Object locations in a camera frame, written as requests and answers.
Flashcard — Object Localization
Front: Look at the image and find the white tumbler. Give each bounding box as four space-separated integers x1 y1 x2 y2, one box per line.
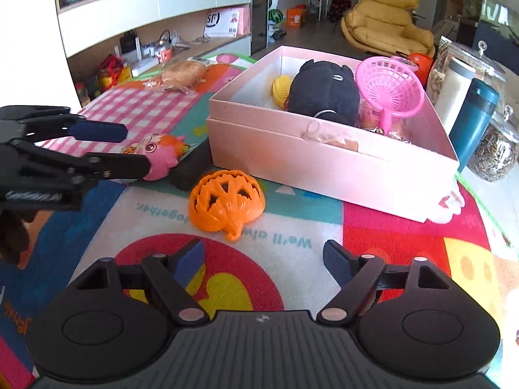
435 57 477 132

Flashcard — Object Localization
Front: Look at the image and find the orange plastic container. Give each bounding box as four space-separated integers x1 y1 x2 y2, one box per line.
407 52 432 86

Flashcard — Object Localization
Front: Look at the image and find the pink paper bag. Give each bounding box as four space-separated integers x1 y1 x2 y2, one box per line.
227 6 251 35

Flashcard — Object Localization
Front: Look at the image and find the teal thermos bottle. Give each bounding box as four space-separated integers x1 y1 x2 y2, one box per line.
448 78 501 175

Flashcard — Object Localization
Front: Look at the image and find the glass fish tank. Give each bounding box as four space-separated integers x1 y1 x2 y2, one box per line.
472 0 519 61

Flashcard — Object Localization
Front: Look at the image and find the large glass jar with lid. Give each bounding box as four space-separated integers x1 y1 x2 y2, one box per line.
426 36 507 110

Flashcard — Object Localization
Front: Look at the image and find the packaged bread loaf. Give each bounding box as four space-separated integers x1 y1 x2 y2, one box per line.
146 57 211 94

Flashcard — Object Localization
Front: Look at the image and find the yellow plastic toy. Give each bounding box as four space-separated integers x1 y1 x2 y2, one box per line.
272 75 295 108

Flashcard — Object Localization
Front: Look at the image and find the white courier envelope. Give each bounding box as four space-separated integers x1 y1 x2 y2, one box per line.
203 9 241 39

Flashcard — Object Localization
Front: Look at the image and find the yellow tub with red ribbon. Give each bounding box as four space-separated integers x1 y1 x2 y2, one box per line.
99 54 132 90

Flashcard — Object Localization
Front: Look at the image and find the pink cardboard box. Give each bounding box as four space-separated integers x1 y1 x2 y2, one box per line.
206 45 461 223

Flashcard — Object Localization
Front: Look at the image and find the glass jar of seeds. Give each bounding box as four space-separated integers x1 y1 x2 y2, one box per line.
466 105 519 182

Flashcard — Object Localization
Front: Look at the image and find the dark patterned cloth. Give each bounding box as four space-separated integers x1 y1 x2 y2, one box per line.
328 0 351 23

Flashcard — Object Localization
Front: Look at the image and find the black cat plush toy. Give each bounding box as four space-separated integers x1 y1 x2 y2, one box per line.
287 60 361 124

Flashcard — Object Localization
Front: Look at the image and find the black rectangular box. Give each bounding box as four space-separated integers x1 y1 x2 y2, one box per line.
169 138 211 191

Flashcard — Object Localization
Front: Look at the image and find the pink cartoon figurine toy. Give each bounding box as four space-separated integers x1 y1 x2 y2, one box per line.
122 132 191 182

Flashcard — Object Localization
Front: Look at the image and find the white stool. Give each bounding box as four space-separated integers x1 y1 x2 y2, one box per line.
308 0 331 20

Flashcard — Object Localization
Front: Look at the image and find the pink plastic toy racket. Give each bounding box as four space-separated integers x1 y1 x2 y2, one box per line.
355 57 426 134

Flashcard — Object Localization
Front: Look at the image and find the yellow lounge armchair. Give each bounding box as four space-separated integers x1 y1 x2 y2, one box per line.
341 0 435 58

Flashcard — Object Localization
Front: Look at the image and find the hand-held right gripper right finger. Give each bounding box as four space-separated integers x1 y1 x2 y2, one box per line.
316 240 451 325

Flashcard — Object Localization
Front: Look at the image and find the black router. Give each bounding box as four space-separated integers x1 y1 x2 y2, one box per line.
119 31 140 63

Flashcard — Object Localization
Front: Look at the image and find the orange cardboard box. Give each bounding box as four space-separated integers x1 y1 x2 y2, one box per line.
286 5 308 29

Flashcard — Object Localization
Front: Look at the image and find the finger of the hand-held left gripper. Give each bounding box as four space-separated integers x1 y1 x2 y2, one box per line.
16 138 152 188
0 105 129 144

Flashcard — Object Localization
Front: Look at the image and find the orange plastic pumpkin toy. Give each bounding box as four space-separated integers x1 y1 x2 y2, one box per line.
188 169 266 242

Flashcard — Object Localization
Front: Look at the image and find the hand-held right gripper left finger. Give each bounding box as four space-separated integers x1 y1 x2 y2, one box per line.
75 238 211 325

